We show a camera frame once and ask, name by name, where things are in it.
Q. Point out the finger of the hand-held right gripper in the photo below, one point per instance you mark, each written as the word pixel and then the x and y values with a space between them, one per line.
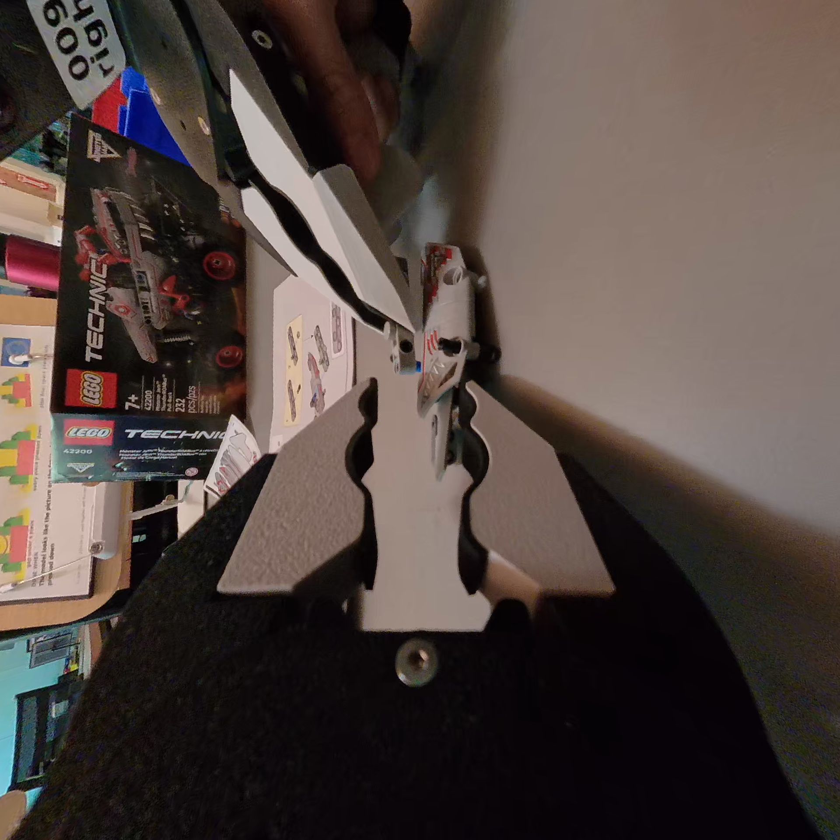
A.
pixel 289 243
pixel 361 243

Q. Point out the person's right hand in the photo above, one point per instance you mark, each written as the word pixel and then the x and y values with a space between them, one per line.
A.
pixel 334 85

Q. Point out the small grey brick beam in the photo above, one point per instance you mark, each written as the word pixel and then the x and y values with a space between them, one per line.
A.
pixel 401 348

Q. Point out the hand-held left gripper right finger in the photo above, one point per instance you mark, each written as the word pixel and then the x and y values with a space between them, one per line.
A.
pixel 538 518

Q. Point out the open instruction booklet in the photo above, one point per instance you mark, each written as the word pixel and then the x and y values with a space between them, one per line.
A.
pixel 308 367

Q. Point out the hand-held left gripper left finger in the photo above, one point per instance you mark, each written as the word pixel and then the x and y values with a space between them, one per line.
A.
pixel 295 518

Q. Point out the blue plastic bin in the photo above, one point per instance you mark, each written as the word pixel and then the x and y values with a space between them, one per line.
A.
pixel 144 111

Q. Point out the magenta bottle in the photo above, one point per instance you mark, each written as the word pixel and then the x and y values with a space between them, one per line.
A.
pixel 33 266

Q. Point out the white sheet with brick pictures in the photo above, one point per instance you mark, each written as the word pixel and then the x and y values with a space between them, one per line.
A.
pixel 59 459

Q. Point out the grey red toy car panel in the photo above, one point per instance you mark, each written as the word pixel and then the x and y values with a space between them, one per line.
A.
pixel 449 308

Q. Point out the black toy set box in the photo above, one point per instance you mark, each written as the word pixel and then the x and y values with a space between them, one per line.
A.
pixel 151 295

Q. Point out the sticker sheet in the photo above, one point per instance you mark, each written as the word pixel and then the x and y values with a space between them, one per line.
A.
pixel 229 459

